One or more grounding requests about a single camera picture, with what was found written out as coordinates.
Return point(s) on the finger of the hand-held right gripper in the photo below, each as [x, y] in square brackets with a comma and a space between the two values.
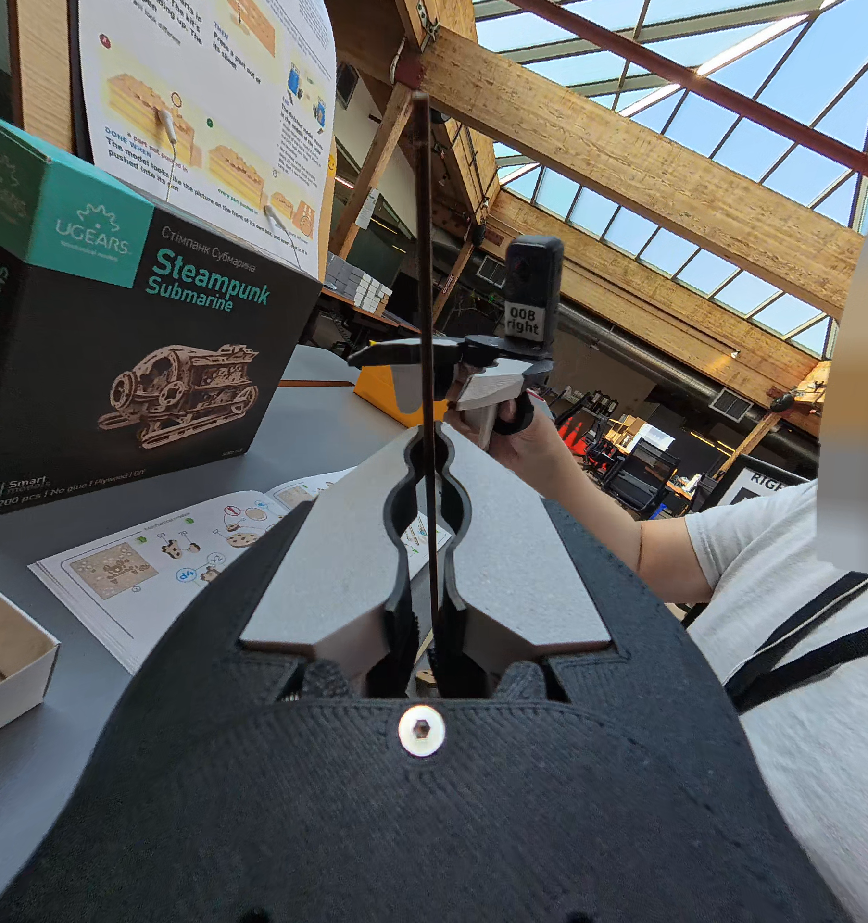
[406, 393]
[491, 386]

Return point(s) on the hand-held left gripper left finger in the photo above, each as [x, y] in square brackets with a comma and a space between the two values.
[318, 562]

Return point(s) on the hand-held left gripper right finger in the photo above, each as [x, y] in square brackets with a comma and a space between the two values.
[520, 570]

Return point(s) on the laser-cut plywood parts sheet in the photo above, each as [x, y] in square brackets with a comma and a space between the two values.
[425, 288]

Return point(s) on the person's right forearm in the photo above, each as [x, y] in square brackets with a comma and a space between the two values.
[607, 519]

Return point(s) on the black teal model kit box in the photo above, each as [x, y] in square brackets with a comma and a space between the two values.
[152, 375]

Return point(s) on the person's right hand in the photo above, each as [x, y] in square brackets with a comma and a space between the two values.
[538, 454]

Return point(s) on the yellow plastic bin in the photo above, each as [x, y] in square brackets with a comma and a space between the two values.
[372, 398]

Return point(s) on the stack of small white boxes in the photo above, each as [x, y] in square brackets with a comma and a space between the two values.
[358, 285]

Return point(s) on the black office chair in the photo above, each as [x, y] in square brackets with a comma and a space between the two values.
[646, 476]

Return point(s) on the white instruction booklet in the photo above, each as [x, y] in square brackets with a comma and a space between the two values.
[138, 577]

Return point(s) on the white cardboard tray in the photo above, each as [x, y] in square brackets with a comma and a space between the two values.
[22, 670]

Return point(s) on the white instruction poster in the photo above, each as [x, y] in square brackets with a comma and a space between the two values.
[224, 94]

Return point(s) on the grey ventilation duct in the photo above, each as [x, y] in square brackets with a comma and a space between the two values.
[657, 368]

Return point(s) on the white sign black frame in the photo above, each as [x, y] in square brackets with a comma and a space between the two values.
[765, 484]

